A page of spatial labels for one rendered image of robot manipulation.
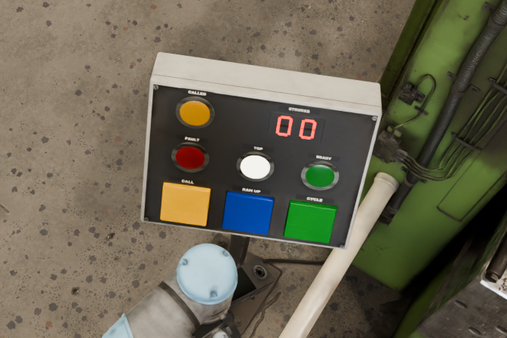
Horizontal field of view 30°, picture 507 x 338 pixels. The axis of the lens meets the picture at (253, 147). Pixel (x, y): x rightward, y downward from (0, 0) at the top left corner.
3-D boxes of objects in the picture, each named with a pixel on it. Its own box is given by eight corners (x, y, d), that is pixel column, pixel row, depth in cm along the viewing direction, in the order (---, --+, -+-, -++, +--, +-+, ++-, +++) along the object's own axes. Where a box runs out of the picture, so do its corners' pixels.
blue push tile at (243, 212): (267, 235, 152) (274, 200, 147) (221, 229, 152) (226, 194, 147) (268, 227, 154) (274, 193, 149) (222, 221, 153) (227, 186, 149)
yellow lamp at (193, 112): (202, 134, 140) (202, 123, 136) (176, 118, 141) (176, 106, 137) (213, 118, 141) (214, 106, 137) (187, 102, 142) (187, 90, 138)
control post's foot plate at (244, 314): (242, 341, 243) (244, 334, 235) (170, 295, 246) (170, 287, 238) (286, 271, 251) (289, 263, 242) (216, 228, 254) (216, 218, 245)
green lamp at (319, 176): (325, 196, 146) (330, 186, 142) (299, 180, 146) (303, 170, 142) (336, 180, 147) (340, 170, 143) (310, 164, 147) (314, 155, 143)
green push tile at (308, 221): (329, 244, 152) (337, 209, 148) (283, 237, 152) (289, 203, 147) (329, 236, 154) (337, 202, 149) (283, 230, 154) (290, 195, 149)
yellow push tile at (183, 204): (206, 227, 152) (210, 192, 147) (159, 220, 152) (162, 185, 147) (207, 219, 153) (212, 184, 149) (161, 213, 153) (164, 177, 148)
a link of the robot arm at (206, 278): (158, 270, 117) (210, 226, 120) (161, 291, 127) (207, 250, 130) (201, 317, 115) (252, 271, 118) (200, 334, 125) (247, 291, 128)
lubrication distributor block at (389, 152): (392, 176, 184) (408, 150, 172) (365, 159, 185) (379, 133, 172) (400, 161, 186) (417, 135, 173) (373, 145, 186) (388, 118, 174)
